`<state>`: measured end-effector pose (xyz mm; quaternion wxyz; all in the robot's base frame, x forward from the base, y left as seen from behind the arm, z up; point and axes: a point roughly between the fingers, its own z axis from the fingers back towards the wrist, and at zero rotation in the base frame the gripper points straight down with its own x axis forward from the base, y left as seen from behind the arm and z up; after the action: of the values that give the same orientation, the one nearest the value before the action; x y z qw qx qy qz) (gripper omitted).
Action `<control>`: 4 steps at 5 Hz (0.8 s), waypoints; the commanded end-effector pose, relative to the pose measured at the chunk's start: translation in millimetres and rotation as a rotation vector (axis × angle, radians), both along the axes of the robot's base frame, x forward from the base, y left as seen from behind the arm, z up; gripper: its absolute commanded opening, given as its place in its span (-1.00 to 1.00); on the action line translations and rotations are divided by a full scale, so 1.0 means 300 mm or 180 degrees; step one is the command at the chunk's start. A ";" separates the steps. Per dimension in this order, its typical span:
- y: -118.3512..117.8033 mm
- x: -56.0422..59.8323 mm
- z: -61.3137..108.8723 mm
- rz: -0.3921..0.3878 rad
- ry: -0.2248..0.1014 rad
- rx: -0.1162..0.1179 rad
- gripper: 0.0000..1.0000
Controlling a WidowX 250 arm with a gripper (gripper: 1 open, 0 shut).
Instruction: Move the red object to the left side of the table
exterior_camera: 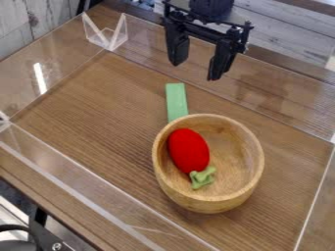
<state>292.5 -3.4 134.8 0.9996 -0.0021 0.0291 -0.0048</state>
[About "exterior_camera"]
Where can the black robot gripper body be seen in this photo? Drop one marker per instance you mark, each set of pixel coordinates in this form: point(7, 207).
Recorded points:
point(211, 12)

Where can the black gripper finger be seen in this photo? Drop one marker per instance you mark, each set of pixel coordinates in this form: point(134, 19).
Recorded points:
point(222, 60)
point(178, 42)

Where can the red plush strawberry toy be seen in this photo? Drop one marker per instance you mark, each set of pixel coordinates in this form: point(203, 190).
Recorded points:
point(188, 151)

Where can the green rectangular block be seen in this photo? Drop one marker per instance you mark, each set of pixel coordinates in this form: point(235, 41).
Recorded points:
point(176, 101)

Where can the wooden bowl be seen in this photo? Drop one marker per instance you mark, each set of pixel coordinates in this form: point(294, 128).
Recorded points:
point(236, 156)

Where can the clear acrylic table barrier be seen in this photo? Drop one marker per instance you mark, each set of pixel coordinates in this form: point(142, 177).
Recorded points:
point(107, 216)

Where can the black table clamp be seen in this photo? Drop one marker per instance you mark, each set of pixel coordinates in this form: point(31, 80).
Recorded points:
point(42, 239)

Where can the clear acrylic corner bracket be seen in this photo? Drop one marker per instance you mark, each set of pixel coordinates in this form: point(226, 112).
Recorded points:
point(106, 38)

